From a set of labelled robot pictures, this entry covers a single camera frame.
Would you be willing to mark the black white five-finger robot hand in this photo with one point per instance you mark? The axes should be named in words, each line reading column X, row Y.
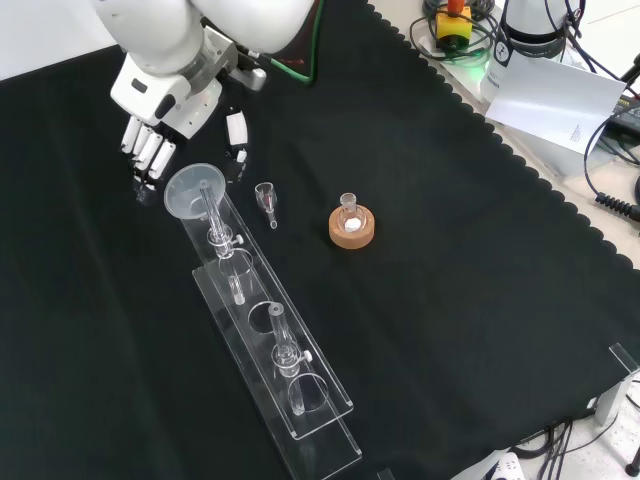
column 150, row 95

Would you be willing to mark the clear plastic funnel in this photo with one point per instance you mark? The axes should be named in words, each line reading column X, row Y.
column 192, row 192

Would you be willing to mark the small glass weighing funnel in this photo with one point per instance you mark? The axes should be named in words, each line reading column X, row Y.
column 265, row 199

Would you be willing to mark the clear acrylic funnel stand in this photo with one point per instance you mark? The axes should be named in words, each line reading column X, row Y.
column 280, row 320

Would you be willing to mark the small round-bottom glass flask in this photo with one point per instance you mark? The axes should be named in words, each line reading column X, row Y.
column 349, row 216

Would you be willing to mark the yellow stop button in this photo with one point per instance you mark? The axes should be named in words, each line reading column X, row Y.
column 453, row 27

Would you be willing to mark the black cloth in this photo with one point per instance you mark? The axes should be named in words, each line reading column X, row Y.
column 450, row 250

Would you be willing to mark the white labelled box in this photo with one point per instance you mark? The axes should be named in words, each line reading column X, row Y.
column 492, row 70

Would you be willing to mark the pale folded board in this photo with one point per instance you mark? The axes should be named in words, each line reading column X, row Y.
column 550, row 100

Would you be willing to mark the black power adapter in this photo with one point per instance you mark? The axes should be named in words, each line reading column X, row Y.
column 627, row 115

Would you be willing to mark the black tripod leg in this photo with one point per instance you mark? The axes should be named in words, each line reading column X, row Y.
column 631, row 70

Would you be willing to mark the white power strip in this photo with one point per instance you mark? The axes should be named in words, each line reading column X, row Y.
column 505, row 467

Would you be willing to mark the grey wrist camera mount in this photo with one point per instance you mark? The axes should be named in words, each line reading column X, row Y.
column 252, row 75

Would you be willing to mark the grey metal bracket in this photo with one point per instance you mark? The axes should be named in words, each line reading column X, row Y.
column 612, row 395

